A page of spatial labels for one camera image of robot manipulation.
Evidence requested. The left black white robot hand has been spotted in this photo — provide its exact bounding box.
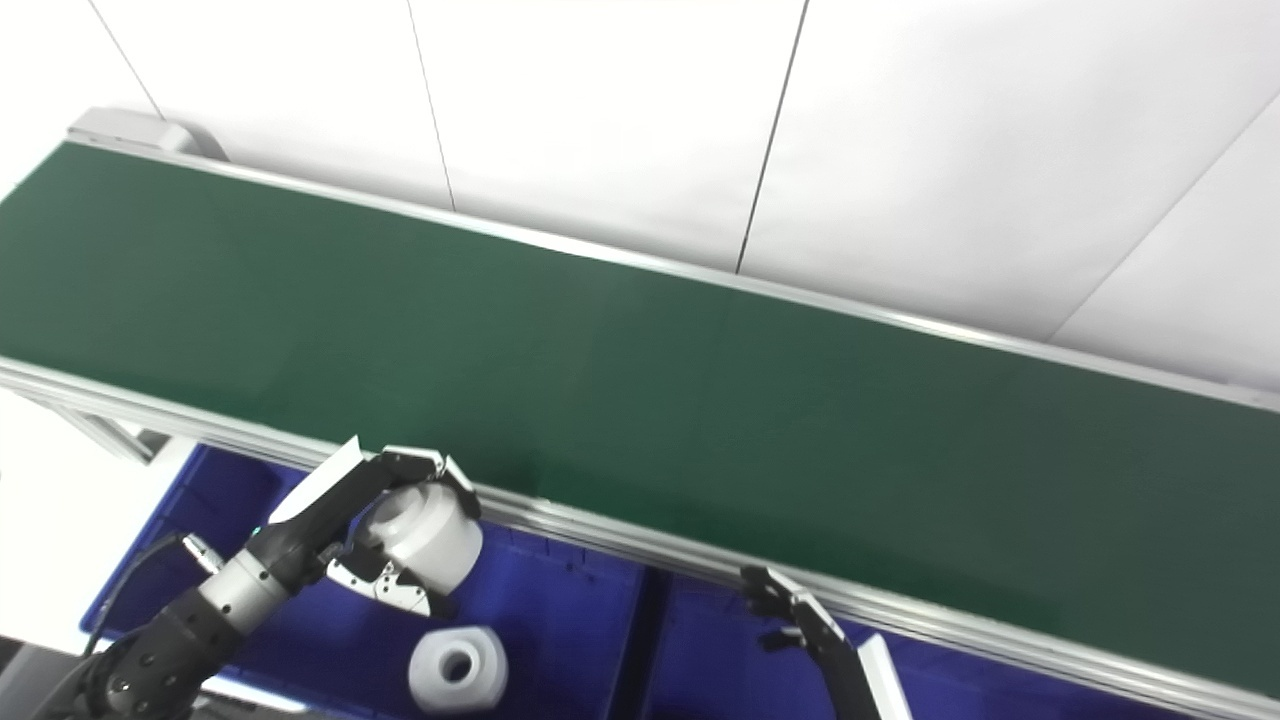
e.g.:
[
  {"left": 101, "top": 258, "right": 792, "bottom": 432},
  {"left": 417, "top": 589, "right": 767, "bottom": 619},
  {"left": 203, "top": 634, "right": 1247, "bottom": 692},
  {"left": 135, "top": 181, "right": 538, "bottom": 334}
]
[{"left": 250, "top": 436, "right": 483, "bottom": 619}]

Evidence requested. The white cylindrical plastic part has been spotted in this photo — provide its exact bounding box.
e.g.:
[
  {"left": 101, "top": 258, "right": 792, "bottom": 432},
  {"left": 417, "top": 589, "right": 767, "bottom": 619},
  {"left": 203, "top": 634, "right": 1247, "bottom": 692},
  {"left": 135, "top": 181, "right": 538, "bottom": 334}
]
[
  {"left": 358, "top": 483, "right": 485, "bottom": 593},
  {"left": 407, "top": 625, "right": 510, "bottom": 715}
]

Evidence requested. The blue plastic bin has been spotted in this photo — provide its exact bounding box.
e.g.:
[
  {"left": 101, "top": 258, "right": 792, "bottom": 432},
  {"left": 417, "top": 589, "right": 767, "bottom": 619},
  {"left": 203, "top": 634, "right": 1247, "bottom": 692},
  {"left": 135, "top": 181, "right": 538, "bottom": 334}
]
[
  {"left": 80, "top": 443, "right": 653, "bottom": 720},
  {"left": 640, "top": 568, "right": 1201, "bottom": 720}
]

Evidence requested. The grey conveyor end housing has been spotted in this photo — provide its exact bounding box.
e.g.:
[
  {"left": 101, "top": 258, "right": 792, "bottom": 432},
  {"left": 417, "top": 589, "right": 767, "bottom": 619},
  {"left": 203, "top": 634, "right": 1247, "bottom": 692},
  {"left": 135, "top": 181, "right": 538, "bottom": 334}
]
[{"left": 68, "top": 107, "right": 229, "bottom": 163}]

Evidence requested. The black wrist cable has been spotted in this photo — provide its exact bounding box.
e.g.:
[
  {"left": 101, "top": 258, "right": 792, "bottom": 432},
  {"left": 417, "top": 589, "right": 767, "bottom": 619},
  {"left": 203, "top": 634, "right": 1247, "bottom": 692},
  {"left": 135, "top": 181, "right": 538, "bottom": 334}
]
[{"left": 80, "top": 532, "right": 223, "bottom": 656}]

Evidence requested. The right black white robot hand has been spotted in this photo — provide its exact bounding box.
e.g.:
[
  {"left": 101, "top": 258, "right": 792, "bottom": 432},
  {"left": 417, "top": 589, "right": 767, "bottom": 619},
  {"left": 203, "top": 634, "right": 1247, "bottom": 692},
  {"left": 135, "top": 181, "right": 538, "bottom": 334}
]
[{"left": 738, "top": 564, "right": 916, "bottom": 720}]

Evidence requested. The green conveyor belt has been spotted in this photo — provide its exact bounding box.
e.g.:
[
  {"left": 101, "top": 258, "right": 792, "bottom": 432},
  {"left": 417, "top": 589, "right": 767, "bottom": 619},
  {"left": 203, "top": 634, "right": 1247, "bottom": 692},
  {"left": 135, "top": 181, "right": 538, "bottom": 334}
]
[
  {"left": 0, "top": 130, "right": 1280, "bottom": 720},
  {"left": 0, "top": 142, "right": 1280, "bottom": 701}
]

